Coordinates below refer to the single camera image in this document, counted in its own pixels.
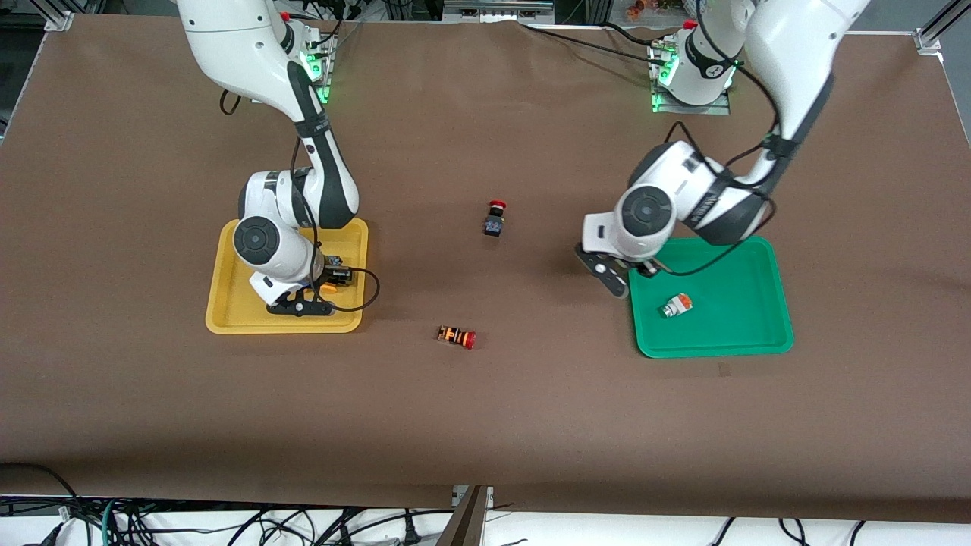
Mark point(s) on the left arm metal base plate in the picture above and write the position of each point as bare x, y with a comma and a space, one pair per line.
721, 108

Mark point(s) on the red push button black body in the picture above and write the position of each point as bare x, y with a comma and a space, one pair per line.
494, 224

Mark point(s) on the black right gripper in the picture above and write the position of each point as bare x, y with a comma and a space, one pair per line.
331, 272

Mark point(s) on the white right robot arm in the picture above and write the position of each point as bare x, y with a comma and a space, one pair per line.
258, 45

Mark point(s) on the red push button orange body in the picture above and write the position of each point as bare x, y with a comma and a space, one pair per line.
455, 336

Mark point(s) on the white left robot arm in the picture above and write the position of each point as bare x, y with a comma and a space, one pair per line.
789, 45

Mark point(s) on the white orange switch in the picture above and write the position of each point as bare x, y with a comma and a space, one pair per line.
675, 305

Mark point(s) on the yellow push button black body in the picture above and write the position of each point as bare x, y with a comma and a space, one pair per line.
338, 271

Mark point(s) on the brown table cover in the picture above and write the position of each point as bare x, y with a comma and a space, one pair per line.
485, 417

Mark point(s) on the aluminium corner bracket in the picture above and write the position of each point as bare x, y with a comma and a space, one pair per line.
57, 20
927, 39

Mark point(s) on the grey metal device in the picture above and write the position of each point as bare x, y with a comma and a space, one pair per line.
497, 7

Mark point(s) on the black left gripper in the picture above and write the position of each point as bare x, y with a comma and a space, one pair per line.
645, 266

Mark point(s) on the yellow plastic tray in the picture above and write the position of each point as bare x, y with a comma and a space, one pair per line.
235, 311

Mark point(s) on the green plastic tray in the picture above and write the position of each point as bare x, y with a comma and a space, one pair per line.
728, 326

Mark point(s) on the orange colourful object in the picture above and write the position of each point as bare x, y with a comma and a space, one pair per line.
645, 7

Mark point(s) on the brown table leg beam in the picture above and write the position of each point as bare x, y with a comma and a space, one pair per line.
464, 523

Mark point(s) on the white metal bracket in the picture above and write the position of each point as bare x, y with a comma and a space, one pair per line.
457, 494

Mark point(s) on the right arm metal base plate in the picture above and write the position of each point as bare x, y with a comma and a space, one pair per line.
325, 76

